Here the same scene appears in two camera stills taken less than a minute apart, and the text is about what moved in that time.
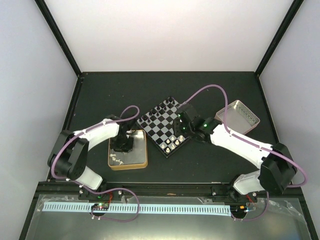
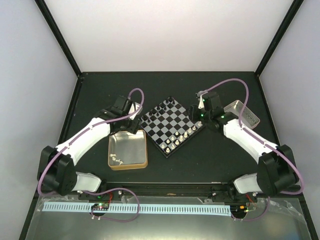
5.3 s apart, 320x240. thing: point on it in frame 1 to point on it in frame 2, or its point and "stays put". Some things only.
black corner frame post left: [59, 38] stays put
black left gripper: [125, 149] to [132, 129]
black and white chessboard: [157, 125] stays put
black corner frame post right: [288, 19] stays put
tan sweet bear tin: [137, 158] stays put
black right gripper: [176, 129] to [193, 114]
